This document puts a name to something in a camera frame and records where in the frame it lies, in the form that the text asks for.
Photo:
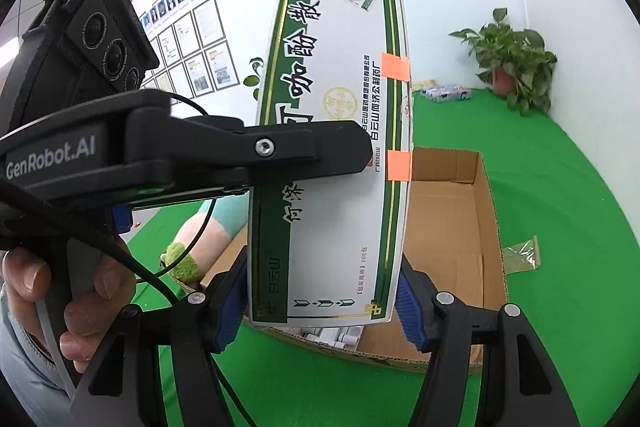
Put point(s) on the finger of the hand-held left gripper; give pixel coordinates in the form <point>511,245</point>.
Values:
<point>300,152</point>
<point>190,199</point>

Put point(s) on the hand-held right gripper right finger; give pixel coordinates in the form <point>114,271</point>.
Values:
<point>412,312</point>

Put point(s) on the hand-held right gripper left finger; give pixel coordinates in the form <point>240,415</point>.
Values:
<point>230,307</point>

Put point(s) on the pastel plush toy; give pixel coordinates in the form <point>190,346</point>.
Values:
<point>200,242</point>

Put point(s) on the white green medicine box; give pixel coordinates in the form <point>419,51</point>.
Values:
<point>340,217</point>

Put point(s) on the large cardboard box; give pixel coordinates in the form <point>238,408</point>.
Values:
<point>450,232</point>

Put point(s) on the person's left hand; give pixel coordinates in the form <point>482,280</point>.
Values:
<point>25,274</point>

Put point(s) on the bushy potted plant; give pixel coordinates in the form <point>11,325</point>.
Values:
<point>252,81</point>

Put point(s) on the small clear plastic bag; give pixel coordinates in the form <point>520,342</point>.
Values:
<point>522,254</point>

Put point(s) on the yellow packet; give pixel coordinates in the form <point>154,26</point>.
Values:
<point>422,84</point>

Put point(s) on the group of framed certificates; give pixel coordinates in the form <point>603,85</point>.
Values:
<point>210,27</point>

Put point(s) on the patterned tissue pack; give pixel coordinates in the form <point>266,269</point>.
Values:
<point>445,93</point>

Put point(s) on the potted plant in red pot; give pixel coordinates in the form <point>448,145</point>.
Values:
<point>510,52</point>

